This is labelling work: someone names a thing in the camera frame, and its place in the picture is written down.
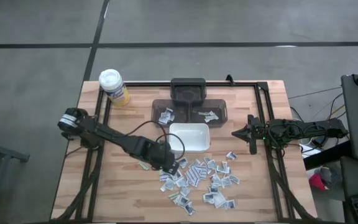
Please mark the yellow Lysol wipes canister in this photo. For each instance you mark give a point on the yellow Lysol wipes canister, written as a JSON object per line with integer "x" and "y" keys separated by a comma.
{"x": 113, "y": 85}

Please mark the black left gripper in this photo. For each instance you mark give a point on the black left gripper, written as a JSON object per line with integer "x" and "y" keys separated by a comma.
{"x": 157, "y": 155}

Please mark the black desk crossbar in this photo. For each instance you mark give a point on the black desk crossbar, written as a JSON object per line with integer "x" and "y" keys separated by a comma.
{"x": 325, "y": 156}

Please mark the white paper sheet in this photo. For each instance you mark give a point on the white paper sheet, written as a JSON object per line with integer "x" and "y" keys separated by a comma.
{"x": 309, "y": 152}

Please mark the white plastic bin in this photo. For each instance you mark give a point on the white plastic bin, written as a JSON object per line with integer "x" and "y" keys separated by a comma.
{"x": 189, "y": 138}

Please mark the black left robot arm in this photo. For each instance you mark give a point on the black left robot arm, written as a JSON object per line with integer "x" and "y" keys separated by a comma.
{"x": 110, "y": 137}

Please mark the blue striped white packet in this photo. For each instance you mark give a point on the blue striped white packet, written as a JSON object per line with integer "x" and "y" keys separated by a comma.
{"x": 164, "y": 175}
{"x": 195, "y": 175}

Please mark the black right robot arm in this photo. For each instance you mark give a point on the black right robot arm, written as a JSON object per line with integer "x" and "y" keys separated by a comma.
{"x": 315, "y": 127}

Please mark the red and grey cloth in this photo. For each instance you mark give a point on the red and grey cloth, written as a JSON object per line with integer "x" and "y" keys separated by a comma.
{"x": 315, "y": 182}

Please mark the grey metal stand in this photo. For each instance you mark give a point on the grey metal stand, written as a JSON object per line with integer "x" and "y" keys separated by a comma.
{"x": 5, "y": 153}

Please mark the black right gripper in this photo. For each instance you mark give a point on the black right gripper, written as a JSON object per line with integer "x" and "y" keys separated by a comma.
{"x": 261, "y": 132}

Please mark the plain white packet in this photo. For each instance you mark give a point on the plain white packet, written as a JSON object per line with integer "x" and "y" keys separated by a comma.
{"x": 213, "y": 115}
{"x": 219, "y": 199}

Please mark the grey translucent plastic bin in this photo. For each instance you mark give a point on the grey translucent plastic bin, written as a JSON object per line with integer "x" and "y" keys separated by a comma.
{"x": 188, "y": 90}
{"x": 182, "y": 119}
{"x": 197, "y": 121}

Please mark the green print white packet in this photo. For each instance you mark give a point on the green print white packet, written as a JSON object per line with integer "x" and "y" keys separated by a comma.
{"x": 173, "y": 196}
{"x": 143, "y": 165}
{"x": 209, "y": 119}

